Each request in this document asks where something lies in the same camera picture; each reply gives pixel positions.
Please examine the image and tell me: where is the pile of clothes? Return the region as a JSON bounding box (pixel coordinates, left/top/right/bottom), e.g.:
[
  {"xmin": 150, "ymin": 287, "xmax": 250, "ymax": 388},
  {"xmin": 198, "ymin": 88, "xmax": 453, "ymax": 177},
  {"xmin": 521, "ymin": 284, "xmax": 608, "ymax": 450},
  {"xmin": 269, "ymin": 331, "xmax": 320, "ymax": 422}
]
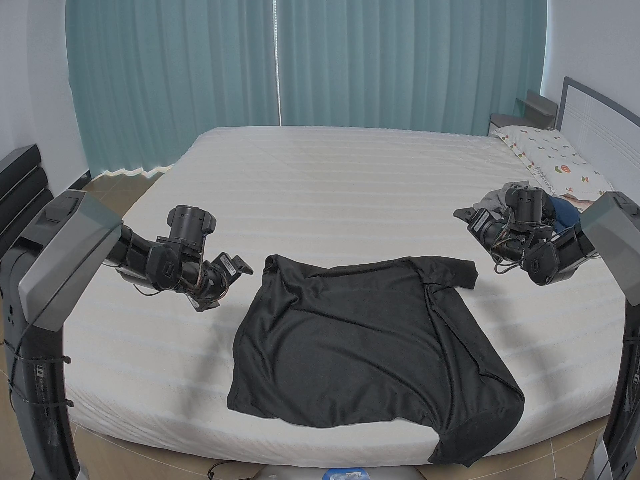
[{"xmin": 472, "ymin": 180, "xmax": 597, "ymax": 235}]

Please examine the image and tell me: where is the white printed pillow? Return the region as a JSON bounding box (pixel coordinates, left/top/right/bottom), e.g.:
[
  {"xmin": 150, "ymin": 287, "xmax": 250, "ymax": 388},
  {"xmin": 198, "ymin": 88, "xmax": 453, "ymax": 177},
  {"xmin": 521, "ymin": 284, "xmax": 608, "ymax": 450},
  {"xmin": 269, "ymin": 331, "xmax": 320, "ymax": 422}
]
[{"xmin": 491, "ymin": 125, "xmax": 614, "ymax": 202}]

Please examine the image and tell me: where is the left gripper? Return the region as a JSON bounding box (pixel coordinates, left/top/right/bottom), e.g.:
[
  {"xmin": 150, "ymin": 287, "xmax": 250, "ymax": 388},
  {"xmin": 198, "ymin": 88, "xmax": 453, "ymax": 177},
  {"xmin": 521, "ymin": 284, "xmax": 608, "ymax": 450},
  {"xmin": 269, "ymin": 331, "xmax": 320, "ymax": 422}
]
[{"xmin": 184, "ymin": 252, "xmax": 255, "ymax": 310}]

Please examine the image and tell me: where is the blue-green curtain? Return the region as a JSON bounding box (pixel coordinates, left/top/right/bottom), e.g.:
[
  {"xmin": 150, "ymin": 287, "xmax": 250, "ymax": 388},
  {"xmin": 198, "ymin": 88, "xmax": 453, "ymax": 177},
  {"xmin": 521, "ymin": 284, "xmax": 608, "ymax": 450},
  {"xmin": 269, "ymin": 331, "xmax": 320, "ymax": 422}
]
[
  {"xmin": 66, "ymin": 0, "xmax": 281, "ymax": 179},
  {"xmin": 275, "ymin": 0, "xmax": 549, "ymax": 137}
]

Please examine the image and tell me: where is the bed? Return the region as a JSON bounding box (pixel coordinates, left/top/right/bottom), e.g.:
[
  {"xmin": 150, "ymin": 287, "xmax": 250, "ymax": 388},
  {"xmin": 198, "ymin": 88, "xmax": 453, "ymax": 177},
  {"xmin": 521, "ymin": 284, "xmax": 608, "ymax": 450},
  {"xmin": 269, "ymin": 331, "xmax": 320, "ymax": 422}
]
[{"xmin": 64, "ymin": 75, "xmax": 640, "ymax": 469}]

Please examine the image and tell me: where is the black T-shirt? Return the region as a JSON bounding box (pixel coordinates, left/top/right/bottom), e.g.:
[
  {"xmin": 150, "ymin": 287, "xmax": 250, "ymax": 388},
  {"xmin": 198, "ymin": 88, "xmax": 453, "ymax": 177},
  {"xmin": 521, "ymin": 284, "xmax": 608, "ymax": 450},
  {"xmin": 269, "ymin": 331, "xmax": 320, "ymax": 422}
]
[{"xmin": 226, "ymin": 254, "xmax": 526, "ymax": 468}]

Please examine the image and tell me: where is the grey bedside table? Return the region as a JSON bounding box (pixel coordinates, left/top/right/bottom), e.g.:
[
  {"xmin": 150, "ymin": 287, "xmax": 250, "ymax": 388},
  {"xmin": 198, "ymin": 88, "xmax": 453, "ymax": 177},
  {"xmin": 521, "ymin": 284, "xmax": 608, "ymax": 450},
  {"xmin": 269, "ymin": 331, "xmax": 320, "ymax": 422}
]
[{"xmin": 488, "ymin": 90, "xmax": 559, "ymax": 137}]

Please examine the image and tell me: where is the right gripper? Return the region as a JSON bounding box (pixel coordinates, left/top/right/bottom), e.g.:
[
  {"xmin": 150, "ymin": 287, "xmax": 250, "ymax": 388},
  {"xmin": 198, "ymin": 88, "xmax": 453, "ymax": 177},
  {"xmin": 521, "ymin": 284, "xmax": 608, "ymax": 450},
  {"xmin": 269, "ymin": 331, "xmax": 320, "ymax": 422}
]
[{"xmin": 452, "ymin": 207, "xmax": 527, "ymax": 265}]

